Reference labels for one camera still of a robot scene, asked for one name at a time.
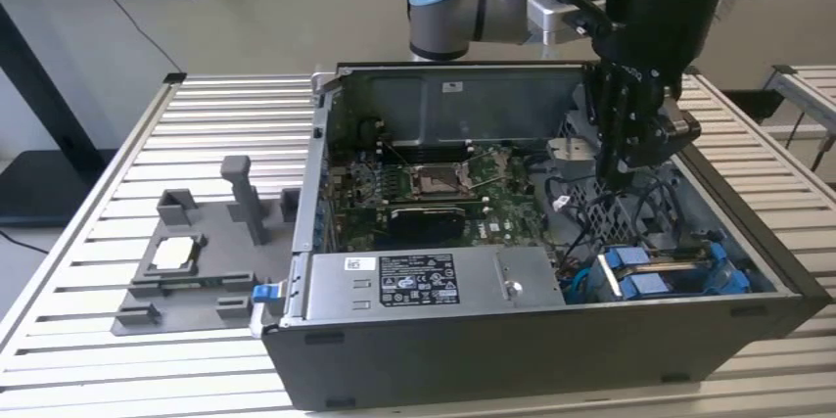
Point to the grey parts rack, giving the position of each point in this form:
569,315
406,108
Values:
196,310

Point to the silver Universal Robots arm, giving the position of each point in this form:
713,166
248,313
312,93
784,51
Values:
450,12

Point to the CPU socket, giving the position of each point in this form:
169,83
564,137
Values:
438,182

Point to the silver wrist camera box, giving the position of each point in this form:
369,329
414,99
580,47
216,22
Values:
552,14

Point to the silver metal bracket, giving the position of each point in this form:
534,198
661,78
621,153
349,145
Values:
568,149

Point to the green motherboard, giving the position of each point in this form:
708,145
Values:
516,222

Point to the black RAM slots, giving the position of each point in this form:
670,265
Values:
424,153

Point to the silver CPU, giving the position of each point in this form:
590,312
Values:
174,252

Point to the blue case latch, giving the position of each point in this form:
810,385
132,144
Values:
262,293

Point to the metal slat side table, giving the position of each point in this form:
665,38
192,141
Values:
809,90

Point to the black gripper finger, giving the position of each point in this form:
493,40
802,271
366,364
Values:
617,134
665,136

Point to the black graphics card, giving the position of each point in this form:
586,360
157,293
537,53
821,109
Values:
428,227

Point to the open black PC case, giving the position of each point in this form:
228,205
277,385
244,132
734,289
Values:
457,364

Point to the silver power supply unit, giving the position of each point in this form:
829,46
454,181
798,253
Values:
340,286

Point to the black monitor stand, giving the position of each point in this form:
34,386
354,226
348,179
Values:
38,183

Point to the green RAM stick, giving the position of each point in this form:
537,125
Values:
196,284

